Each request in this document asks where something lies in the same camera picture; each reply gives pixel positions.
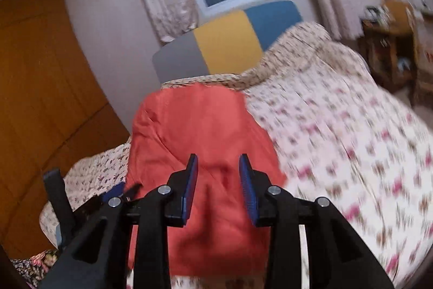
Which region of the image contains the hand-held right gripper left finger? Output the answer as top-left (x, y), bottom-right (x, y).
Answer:
top-left (39, 154), bottom-right (199, 289)

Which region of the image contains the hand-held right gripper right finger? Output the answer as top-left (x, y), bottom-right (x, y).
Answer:
top-left (238, 154), bottom-right (395, 289)

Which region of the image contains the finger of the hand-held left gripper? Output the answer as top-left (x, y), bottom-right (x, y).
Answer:
top-left (43, 169), bottom-right (75, 244)
top-left (73, 182), bottom-right (142, 220)

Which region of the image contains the orange puffer jacket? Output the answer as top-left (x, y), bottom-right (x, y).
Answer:
top-left (123, 83), bottom-right (288, 278)

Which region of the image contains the dark floral cloth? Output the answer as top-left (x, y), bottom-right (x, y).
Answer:
top-left (10, 248), bottom-right (60, 288)

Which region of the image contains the rose floral bed sheet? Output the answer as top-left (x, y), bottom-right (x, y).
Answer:
top-left (125, 70), bottom-right (433, 289)

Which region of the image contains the wooden wardrobe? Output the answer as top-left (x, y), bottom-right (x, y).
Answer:
top-left (0, 0), bottom-right (131, 259)

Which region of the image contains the grey yellow blue headboard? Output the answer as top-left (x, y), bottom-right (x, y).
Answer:
top-left (152, 1), bottom-right (303, 84)

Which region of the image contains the small-flower cream quilt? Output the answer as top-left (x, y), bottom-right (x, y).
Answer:
top-left (39, 21), bottom-right (371, 247)

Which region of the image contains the wooden side table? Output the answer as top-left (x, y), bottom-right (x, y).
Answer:
top-left (359, 0), bottom-right (433, 107)

